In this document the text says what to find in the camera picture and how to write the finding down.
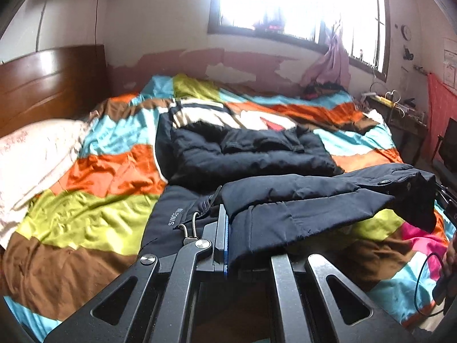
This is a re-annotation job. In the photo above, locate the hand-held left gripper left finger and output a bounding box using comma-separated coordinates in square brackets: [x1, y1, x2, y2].
[45, 204, 230, 343]

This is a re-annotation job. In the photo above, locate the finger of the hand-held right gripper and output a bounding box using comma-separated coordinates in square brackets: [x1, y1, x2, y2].
[434, 182, 457, 223]

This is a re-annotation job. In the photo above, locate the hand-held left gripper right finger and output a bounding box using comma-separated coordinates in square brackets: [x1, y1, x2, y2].
[269, 253, 416, 343]

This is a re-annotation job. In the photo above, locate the dark navy padded jacket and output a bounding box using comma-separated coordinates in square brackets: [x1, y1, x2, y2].
[140, 109, 437, 279]

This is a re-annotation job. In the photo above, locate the dark clothes pile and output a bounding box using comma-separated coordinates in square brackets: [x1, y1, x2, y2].
[302, 82, 349, 99]

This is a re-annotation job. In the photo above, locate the person's right hand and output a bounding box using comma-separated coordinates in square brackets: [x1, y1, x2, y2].
[442, 234, 457, 280]

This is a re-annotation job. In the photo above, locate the black chair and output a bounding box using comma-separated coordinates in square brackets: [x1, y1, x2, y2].
[437, 117, 457, 173]

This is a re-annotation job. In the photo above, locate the wooden side table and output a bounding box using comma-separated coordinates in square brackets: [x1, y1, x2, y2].
[360, 93, 429, 165]

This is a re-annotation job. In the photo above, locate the red mesh cloth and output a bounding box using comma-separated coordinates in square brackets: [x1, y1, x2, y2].
[426, 73, 457, 161]

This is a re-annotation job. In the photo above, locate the colourful patchwork blanket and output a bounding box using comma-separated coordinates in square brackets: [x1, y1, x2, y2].
[0, 73, 450, 333]

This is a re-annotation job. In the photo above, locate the lilac tied curtain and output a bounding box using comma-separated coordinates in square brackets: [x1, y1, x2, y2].
[302, 0, 388, 88]

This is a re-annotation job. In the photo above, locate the pink floral pillow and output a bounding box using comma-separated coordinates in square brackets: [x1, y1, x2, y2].
[0, 119, 94, 247]

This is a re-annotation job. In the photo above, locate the brown wooden headboard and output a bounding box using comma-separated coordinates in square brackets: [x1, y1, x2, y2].
[0, 44, 108, 138]

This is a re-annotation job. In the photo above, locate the dark framed window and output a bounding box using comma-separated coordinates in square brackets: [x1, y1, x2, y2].
[208, 0, 391, 83]

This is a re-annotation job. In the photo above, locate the white wall poster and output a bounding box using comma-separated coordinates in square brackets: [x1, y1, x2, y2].
[442, 37, 457, 87]

